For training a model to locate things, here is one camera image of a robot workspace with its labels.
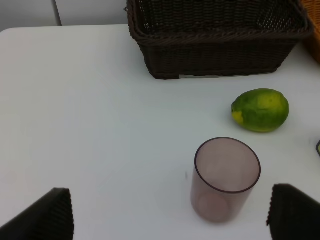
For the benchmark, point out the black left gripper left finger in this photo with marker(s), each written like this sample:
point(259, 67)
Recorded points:
point(49, 218)

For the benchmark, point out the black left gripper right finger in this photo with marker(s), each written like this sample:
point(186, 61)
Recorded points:
point(293, 215)

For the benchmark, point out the translucent purple plastic cup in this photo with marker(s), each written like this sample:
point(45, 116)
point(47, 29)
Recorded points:
point(225, 172)

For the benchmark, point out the green lime fruit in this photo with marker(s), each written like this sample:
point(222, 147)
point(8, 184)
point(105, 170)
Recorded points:
point(261, 110)

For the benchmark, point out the dark brown wicker basket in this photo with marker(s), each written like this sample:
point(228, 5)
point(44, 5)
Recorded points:
point(216, 37)

